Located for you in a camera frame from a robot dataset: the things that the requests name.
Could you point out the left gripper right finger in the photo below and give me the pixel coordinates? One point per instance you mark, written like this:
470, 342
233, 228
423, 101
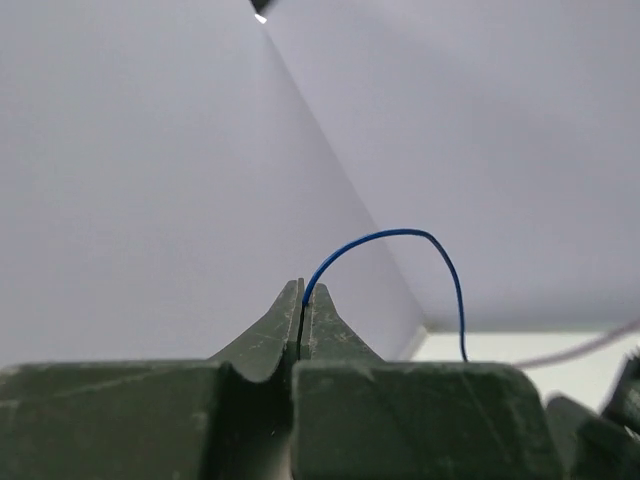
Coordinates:
337, 437

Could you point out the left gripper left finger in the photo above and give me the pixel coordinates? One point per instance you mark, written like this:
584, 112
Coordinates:
251, 429

